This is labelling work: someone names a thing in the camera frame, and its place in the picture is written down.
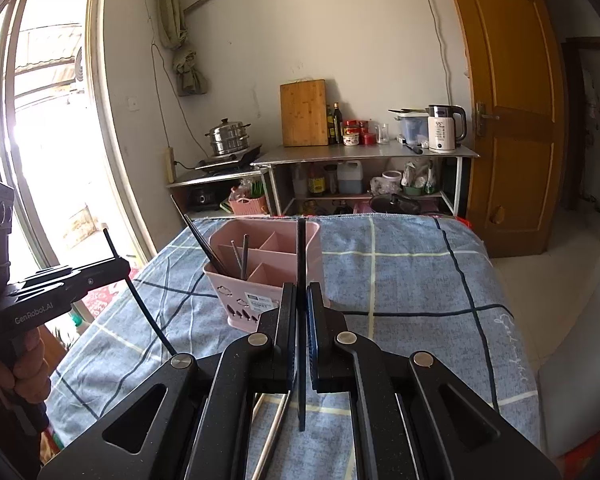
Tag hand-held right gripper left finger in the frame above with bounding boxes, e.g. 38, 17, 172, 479
37, 282, 301, 480

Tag knotted beige curtain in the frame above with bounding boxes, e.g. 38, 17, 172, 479
157, 0, 208, 97

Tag wooden door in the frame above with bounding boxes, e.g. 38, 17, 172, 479
440, 0, 566, 260

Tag plastic bags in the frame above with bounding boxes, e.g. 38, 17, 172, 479
401, 159, 438, 196

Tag metal door handle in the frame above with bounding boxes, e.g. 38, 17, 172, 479
475, 101, 501, 137

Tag brown sauce bottle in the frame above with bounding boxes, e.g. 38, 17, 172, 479
307, 162, 327, 196

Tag black kitchen appliance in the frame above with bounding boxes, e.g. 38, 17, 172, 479
187, 185, 216, 211

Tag black pan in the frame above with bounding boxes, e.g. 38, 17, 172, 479
369, 192, 423, 216

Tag outdoor fan unit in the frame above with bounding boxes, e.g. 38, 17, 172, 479
72, 45, 88, 86

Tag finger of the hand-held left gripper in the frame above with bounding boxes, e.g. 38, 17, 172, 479
12, 264, 91, 288
2, 259, 131, 307

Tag low steel stand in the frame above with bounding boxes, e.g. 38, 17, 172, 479
166, 167, 271, 216

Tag bamboo cutting board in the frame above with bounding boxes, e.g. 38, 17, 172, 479
280, 79, 329, 147

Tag black chopstick with silver band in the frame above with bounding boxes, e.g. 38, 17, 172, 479
102, 228, 178, 357
297, 217, 308, 433

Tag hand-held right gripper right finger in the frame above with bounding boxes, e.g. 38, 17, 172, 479
306, 281, 563, 480

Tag black induction cooker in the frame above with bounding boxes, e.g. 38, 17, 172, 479
195, 143, 263, 171

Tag pink storage basket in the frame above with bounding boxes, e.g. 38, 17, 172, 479
228, 195, 270, 216

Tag clear plastic container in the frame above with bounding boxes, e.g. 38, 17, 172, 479
394, 110, 430, 145

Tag grey refrigerator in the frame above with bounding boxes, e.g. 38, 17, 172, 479
537, 260, 600, 461

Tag white electric kettle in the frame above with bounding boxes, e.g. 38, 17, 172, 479
426, 104, 467, 154

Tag sliding glass door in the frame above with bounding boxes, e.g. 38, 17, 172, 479
0, 0, 146, 281

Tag blue plaid cloth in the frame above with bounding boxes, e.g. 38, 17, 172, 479
45, 214, 541, 480

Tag person's left hand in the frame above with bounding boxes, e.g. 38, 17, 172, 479
10, 329, 51, 406

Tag pink plastic utensil basket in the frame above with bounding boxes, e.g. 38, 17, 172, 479
202, 217, 323, 333

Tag pale wooden chopstick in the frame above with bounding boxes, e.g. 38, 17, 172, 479
250, 393, 291, 480

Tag white plastic jug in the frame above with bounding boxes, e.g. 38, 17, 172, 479
337, 160, 365, 195

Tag steel kitchen table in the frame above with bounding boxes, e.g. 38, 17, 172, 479
250, 143, 480, 217

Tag steel steamer pot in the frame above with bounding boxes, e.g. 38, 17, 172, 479
204, 118, 252, 157

